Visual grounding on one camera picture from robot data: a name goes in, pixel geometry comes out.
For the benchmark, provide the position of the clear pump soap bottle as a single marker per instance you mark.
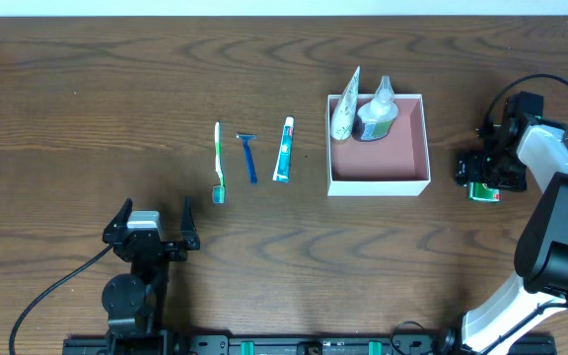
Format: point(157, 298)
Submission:
point(374, 119)

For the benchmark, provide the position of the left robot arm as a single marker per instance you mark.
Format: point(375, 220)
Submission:
point(134, 301)

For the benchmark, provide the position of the green white soap bar box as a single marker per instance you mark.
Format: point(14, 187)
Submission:
point(480, 192)

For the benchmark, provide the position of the white floral lotion tube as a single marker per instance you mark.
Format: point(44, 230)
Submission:
point(342, 120)

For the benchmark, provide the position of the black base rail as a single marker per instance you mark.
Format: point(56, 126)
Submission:
point(401, 343)

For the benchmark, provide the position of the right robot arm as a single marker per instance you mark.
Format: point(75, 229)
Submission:
point(524, 143)

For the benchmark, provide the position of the blue disposable razor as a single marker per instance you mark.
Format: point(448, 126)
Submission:
point(246, 138)

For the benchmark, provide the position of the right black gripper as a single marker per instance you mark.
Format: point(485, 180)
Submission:
point(468, 170)

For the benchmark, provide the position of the teal white toothpaste tube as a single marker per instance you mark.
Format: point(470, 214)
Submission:
point(282, 168)

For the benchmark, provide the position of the green white toothbrush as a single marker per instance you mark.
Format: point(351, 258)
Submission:
point(219, 189)

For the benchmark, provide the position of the white cardboard box pink interior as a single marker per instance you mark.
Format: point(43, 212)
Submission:
point(396, 165)

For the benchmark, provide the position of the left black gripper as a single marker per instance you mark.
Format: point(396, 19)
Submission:
point(151, 247)

